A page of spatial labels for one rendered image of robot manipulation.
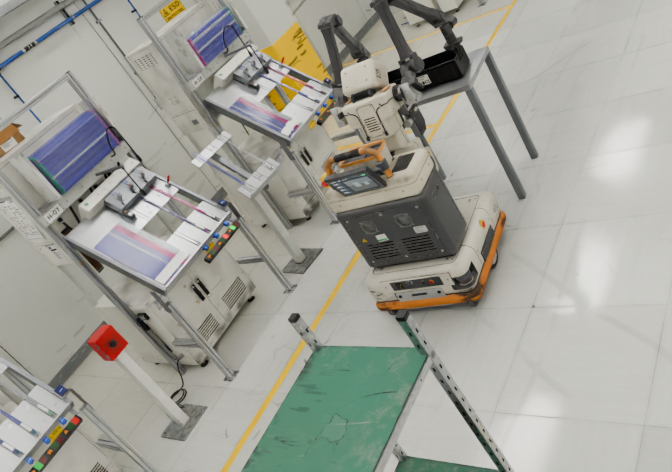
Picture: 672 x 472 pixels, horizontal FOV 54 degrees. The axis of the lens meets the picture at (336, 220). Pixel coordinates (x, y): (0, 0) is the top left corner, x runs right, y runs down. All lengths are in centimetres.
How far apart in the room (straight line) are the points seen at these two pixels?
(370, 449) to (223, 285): 289
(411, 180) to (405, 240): 39
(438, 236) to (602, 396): 104
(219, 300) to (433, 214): 184
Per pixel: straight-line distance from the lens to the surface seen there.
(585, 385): 291
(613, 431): 275
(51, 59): 607
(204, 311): 441
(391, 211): 324
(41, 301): 568
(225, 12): 520
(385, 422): 180
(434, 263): 339
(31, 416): 364
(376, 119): 338
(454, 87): 373
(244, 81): 503
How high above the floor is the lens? 215
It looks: 26 degrees down
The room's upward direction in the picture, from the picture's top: 34 degrees counter-clockwise
